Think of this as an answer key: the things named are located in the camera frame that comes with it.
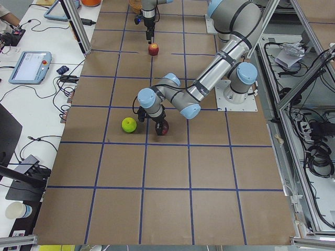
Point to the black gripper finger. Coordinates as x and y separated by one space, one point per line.
149 36
159 128

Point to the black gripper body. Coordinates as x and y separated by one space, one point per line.
157 120
148 23

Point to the dark red apple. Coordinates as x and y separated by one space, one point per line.
166 126

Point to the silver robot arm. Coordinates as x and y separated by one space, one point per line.
148 12
238 25

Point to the woven wicker basket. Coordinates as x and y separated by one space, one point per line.
136 5

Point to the green apple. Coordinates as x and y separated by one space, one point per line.
129 124

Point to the black power adapter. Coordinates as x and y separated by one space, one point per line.
87 22

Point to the orange bucket with grey lid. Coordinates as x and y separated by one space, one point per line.
91 3

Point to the dark blue small pouch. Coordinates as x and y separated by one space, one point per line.
63 69

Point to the blue teach pendant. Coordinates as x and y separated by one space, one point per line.
31 67
60 10

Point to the black laptop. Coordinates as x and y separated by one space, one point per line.
10 133

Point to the white paper cup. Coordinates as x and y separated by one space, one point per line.
18 210

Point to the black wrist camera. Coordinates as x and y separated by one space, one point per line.
141 114

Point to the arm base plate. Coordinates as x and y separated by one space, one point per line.
213 26
228 100

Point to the aluminium frame post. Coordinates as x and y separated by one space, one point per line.
77 27

